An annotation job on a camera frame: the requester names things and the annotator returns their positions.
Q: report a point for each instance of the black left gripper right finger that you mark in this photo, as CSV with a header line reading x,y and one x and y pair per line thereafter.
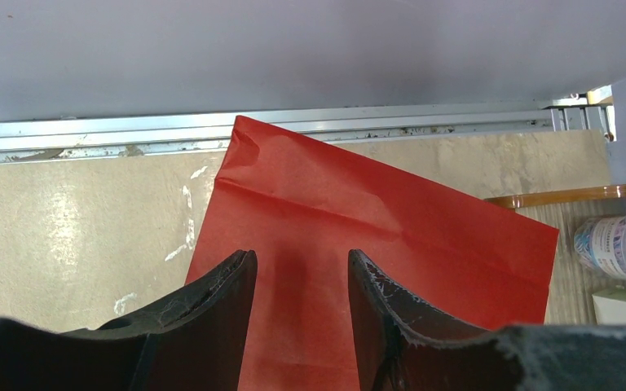
x,y
402,342

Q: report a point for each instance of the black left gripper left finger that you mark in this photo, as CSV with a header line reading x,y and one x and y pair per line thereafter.
x,y
191,339

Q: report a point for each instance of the red paper bag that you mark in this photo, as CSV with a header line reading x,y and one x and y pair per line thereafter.
x,y
301,205

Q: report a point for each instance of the clear plastic bottle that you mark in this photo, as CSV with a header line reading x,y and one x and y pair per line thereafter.
x,y
601,244

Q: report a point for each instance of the wooden shelf rack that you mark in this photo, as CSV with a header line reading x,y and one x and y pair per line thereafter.
x,y
587,194

